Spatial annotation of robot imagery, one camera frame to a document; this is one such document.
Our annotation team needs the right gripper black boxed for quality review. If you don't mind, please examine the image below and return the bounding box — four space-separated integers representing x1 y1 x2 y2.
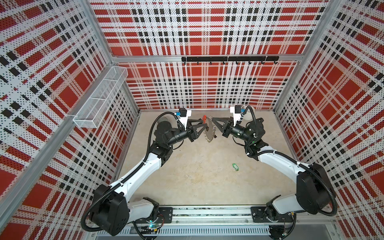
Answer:
212 117 252 144

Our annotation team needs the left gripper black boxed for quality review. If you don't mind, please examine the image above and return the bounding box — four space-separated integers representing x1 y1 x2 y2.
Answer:
166 119 206 147

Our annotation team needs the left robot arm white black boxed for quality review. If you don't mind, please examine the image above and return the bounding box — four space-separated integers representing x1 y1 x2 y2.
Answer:
80 114 208 236

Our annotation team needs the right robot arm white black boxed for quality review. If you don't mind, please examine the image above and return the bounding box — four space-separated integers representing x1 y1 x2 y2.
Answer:
212 117 338 222

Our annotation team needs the white ceramic mug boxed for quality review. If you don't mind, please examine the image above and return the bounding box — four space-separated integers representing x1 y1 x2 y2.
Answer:
243 106 255 121

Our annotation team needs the grey ribbed ceramic cup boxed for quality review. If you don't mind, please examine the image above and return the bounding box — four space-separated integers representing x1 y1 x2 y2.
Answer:
157 117 172 124

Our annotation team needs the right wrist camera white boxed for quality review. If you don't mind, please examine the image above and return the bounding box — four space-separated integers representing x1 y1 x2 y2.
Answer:
230 105 244 127

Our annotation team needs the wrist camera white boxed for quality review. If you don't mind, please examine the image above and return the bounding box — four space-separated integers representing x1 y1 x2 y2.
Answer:
230 105 244 127
176 108 192 129

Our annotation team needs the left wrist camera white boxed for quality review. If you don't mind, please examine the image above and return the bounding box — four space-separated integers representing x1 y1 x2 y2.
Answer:
176 108 192 129

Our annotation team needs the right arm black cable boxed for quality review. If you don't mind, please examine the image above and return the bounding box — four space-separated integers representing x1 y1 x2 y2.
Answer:
242 104 339 217

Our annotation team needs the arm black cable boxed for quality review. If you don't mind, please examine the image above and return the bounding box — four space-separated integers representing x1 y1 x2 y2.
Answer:
242 104 339 217
80 111 181 232

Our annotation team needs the black hook rail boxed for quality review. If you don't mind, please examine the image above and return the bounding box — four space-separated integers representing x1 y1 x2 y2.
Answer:
181 56 280 63

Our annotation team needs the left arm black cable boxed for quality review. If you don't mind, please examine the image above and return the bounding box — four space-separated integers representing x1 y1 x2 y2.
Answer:
80 111 181 232

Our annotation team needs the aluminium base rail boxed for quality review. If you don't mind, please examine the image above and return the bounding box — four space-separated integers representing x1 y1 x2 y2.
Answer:
114 205 342 240

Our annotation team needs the white wire mesh basket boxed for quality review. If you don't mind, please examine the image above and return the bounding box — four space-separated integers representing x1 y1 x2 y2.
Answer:
74 66 128 129

